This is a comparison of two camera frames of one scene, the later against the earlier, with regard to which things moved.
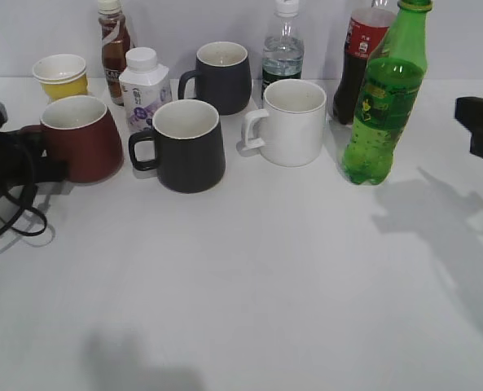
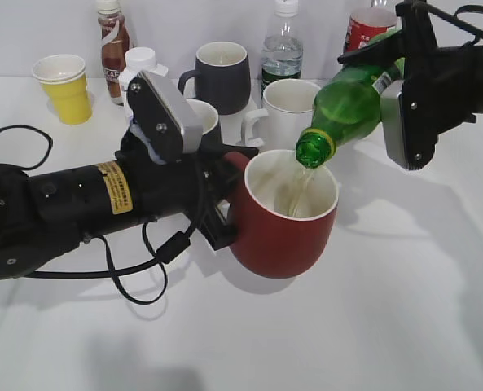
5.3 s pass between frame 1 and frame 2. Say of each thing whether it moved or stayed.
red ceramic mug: moved
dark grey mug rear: stayed
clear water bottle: stayed
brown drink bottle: stayed
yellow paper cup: stayed
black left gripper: moved
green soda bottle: moved
